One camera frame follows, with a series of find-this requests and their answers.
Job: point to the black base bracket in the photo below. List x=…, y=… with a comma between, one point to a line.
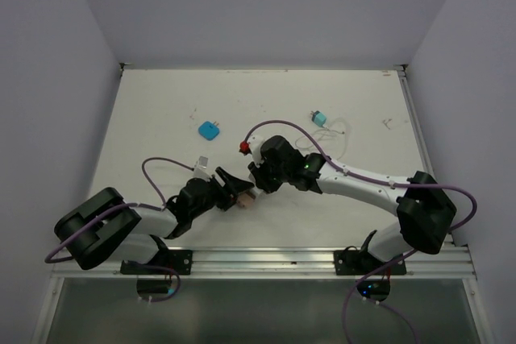
x=178, y=260
x=351, y=261

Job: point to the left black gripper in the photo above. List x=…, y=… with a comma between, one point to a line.
x=236, y=185

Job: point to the right black base bracket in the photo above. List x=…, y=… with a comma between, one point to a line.
x=351, y=261

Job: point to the left black base bracket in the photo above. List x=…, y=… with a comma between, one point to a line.
x=178, y=260

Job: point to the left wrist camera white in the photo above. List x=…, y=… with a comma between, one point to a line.
x=200, y=169

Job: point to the blue plug adapter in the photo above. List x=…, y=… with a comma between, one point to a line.
x=209, y=130

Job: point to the aluminium mounting rail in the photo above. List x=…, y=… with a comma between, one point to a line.
x=318, y=263

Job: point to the brown USB charger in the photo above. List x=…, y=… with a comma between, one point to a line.
x=245, y=200

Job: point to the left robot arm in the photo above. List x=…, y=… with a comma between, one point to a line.
x=106, y=227

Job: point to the teal USB charger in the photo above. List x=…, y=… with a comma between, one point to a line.
x=318, y=118

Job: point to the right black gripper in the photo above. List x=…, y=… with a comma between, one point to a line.
x=261, y=180

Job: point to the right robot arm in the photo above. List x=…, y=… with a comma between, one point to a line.
x=423, y=211

